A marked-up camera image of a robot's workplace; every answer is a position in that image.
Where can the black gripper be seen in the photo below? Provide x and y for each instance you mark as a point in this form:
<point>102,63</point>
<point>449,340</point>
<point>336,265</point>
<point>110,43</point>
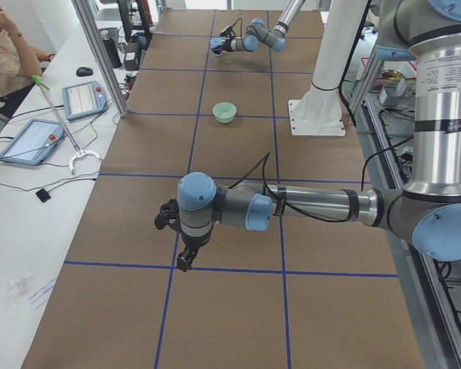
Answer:
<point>223,46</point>
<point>192,243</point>

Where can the light blue paper cup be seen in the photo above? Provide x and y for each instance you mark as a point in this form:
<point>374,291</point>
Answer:
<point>217,46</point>

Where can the mint green bowl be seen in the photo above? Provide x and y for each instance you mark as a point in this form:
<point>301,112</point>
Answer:
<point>224,112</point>

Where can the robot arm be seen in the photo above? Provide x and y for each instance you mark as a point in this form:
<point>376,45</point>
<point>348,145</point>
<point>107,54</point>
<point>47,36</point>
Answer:
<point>257,32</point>
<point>426,212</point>

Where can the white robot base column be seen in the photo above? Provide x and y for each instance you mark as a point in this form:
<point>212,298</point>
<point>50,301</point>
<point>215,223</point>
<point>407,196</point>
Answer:
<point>319,111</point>

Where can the black water bottle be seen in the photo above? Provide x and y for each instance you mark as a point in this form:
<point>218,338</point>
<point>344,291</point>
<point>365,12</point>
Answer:
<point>110,48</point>

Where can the black power adapter box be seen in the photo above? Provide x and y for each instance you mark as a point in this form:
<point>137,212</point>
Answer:
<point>132,56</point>

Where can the black computer mouse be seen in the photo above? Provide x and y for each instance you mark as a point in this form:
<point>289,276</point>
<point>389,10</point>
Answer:
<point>84,72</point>

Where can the far teach pendant tablet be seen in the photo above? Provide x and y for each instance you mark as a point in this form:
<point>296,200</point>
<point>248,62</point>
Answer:
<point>83,100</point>

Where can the teach pendant tablet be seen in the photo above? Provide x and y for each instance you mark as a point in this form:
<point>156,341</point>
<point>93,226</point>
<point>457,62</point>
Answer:
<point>83,100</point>
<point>33,143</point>

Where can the small black square device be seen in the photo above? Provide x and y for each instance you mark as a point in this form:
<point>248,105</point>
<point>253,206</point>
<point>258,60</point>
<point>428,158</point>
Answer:
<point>43,195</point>

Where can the clear plastic bag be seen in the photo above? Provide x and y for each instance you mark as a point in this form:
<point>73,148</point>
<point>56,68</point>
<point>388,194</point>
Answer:
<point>19,289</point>

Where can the grey metal box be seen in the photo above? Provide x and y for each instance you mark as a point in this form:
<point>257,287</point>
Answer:
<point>391,95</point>

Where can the near teach pendant tablet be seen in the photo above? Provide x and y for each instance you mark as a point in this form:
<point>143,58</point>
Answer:
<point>33,143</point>

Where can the seated person beige shirt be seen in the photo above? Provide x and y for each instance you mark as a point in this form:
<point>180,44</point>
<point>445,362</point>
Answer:
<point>19,62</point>

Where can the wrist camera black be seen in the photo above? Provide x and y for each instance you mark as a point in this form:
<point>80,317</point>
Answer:
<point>168,216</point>
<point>227,32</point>

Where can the aluminium frame post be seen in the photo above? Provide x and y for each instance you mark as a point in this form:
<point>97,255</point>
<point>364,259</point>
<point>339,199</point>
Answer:
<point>88,24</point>

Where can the green handled reacher grabber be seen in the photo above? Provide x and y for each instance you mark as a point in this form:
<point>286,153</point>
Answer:
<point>79,152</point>

